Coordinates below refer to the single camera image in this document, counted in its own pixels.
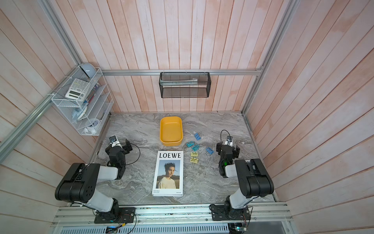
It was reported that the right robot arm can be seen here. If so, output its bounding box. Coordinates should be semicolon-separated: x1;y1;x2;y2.
216;142;275;212

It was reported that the aluminium front rail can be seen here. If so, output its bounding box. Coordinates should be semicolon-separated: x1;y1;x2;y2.
52;202;293;227

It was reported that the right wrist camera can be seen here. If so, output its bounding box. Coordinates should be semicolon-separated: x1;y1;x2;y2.
224;136;233;147

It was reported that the LOEWE magazine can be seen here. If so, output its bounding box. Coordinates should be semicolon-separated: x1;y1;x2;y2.
152;151;184;197

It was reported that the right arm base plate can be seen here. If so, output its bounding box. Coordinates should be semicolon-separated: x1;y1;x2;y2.
209;204;253;221

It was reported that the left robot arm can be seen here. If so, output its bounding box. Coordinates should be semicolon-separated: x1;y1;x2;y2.
55;136;133;222

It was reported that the white calculator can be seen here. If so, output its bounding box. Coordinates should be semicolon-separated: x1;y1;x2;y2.
65;79;90;101

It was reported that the white wire wall shelf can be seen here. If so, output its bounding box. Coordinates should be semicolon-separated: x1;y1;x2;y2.
52;67;114;136

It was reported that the yellow binder clip lower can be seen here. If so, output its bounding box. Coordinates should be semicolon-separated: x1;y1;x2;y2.
190;158;199;164

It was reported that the yellow plastic storage box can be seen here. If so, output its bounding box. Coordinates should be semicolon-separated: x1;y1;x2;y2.
160;116;183;147

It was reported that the blue binder clip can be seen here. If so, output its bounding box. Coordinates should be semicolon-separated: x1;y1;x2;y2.
206;147;214;155
194;133;203;140

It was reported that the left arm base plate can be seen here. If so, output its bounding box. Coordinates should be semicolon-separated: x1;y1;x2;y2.
94;207;136;224

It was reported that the ruler in mesh basket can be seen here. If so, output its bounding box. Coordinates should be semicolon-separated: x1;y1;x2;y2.
159;79;199;86

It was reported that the black mesh wall basket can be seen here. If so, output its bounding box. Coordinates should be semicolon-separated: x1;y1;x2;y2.
159;72;211;98

